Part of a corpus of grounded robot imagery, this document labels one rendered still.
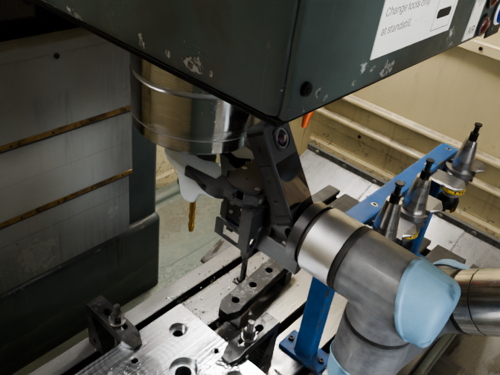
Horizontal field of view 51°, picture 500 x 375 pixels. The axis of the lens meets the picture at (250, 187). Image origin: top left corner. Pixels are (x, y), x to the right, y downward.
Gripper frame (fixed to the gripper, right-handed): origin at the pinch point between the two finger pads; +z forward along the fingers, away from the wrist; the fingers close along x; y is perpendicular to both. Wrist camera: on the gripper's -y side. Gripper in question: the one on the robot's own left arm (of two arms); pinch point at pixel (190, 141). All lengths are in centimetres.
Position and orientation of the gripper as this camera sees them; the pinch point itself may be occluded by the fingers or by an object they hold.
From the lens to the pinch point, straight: 66.5
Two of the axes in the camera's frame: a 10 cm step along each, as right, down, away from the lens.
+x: 6.6, -3.6, 6.6
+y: -1.3, 8.1, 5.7
